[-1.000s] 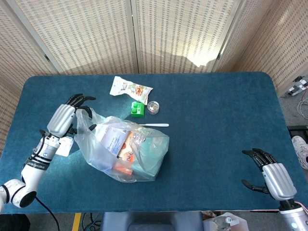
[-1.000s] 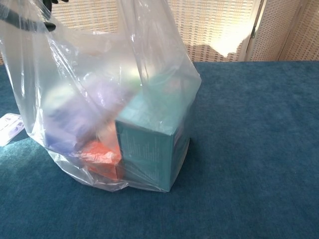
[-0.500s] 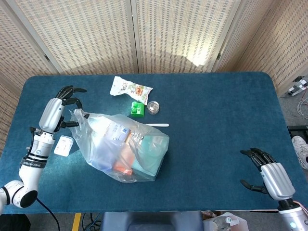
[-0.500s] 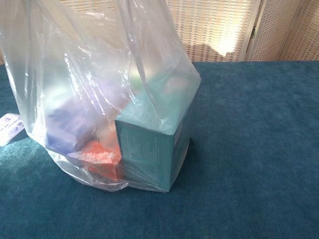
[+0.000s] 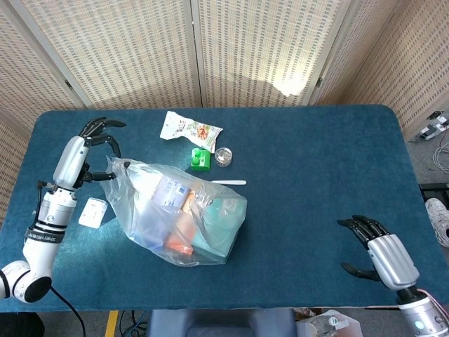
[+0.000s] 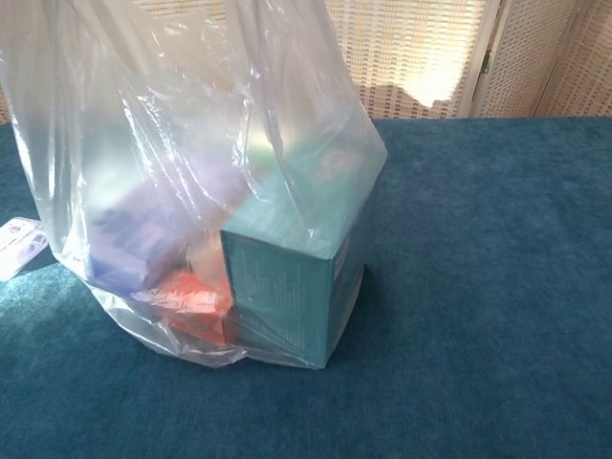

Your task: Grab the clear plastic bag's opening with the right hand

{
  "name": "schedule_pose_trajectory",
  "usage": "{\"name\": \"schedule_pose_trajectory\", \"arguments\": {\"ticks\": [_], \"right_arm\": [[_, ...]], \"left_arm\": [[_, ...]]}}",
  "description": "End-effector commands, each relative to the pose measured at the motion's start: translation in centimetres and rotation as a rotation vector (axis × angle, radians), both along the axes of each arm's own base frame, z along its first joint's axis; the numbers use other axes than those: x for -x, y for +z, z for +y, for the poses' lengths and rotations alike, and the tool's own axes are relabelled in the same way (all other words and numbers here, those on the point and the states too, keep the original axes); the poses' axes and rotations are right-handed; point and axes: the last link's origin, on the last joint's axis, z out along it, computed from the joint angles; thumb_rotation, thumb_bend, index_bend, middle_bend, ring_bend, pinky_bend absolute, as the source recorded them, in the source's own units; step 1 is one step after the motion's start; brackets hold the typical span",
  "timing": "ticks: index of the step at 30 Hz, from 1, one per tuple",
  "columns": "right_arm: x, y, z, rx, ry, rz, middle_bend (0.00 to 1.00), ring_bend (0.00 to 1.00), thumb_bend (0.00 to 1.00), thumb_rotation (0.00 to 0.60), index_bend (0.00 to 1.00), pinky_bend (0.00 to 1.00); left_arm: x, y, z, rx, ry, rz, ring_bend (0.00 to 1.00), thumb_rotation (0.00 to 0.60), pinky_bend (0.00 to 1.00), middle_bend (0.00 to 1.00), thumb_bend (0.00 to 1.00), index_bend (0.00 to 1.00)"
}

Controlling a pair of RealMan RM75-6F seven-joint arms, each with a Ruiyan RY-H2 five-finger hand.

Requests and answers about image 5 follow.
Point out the white plastic stick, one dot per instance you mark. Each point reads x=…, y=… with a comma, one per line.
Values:
x=229, y=182

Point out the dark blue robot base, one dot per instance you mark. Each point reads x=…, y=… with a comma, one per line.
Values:
x=221, y=323

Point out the orange snack packet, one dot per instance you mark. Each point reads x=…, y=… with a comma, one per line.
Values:
x=180, y=242

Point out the white snack packet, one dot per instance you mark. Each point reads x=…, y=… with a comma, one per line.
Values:
x=189, y=131

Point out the white labelled packet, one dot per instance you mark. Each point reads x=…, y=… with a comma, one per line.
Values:
x=172, y=191

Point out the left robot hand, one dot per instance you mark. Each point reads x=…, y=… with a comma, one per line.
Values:
x=72, y=159

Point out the woven folding screen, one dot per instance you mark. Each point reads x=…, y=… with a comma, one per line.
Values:
x=122, y=52

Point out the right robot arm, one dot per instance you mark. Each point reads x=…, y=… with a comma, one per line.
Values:
x=424, y=312

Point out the green plastic block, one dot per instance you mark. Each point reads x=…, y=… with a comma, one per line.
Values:
x=200, y=162

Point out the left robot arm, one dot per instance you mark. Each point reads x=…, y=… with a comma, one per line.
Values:
x=42, y=238

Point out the clear plastic bag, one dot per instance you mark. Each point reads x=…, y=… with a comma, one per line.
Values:
x=140, y=196

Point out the teal cardboard box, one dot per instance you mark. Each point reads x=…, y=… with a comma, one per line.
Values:
x=217, y=231

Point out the clear round container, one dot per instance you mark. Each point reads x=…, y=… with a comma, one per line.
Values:
x=224, y=157

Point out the white sneaker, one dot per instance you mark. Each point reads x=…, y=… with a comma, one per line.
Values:
x=438, y=217

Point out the teal velvet tablecloth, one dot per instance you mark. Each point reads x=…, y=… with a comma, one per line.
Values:
x=298, y=175

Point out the purple blue pouch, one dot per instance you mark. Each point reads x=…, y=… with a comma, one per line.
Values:
x=154, y=235

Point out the clear plastic tub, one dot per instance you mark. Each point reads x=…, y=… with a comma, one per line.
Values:
x=329, y=324

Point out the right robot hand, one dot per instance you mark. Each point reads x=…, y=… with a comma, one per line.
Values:
x=391, y=256

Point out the black floor stand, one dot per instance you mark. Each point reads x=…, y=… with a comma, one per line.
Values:
x=435, y=191

